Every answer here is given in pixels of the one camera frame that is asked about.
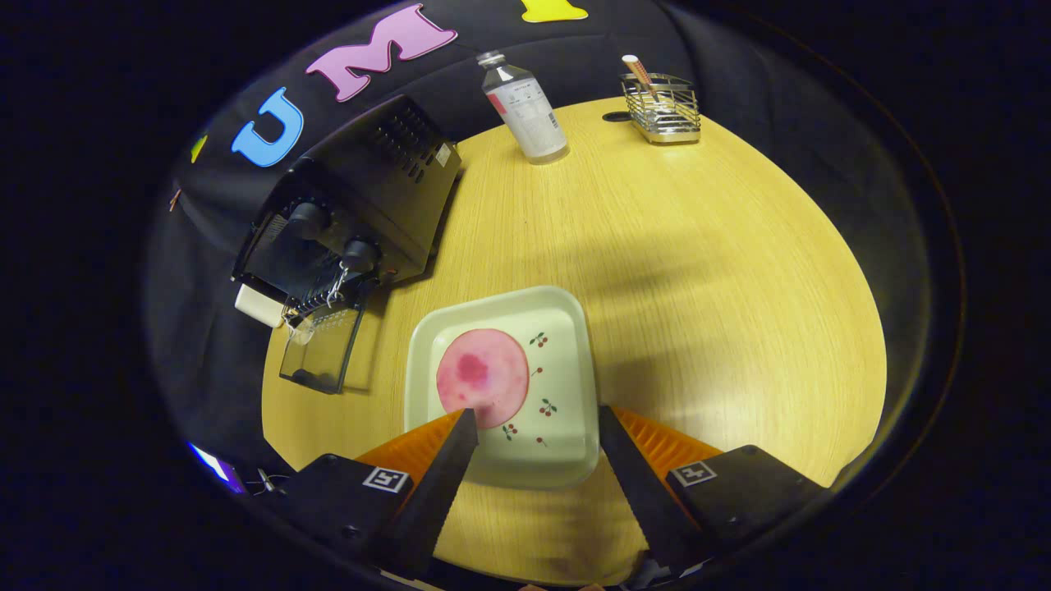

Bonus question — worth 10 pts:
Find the clear plastic bottle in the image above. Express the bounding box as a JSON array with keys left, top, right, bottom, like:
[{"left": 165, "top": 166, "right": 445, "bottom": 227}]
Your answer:
[{"left": 477, "top": 51, "right": 570, "bottom": 165}]

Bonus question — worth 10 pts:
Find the metal wire basket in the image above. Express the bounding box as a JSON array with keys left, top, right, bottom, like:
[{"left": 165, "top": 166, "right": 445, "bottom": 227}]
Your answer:
[{"left": 620, "top": 72, "right": 702, "bottom": 145}]

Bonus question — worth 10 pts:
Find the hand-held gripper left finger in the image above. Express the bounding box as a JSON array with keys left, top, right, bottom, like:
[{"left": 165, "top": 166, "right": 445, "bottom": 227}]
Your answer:
[{"left": 283, "top": 408, "right": 480, "bottom": 575}]

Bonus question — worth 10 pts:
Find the white cherry print plate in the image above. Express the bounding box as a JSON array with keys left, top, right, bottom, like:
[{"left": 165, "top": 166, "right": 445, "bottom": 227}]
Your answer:
[{"left": 404, "top": 285, "right": 600, "bottom": 491}]

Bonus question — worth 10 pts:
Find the white bread toaster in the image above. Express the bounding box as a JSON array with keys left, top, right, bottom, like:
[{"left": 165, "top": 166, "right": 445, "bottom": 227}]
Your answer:
[{"left": 234, "top": 283, "right": 286, "bottom": 329}]

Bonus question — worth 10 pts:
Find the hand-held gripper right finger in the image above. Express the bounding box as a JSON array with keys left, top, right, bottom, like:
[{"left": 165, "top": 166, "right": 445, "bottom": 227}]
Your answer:
[{"left": 598, "top": 405, "right": 830, "bottom": 575}]

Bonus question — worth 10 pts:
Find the pink ham slice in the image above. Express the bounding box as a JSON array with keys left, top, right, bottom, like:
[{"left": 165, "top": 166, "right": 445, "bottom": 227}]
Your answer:
[{"left": 436, "top": 328, "right": 530, "bottom": 429}]

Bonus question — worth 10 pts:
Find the black toaster oven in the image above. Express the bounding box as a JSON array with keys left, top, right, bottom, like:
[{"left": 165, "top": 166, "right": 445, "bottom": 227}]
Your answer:
[{"left": 232, "top": 94, "right": 463, "bottom": 395}]

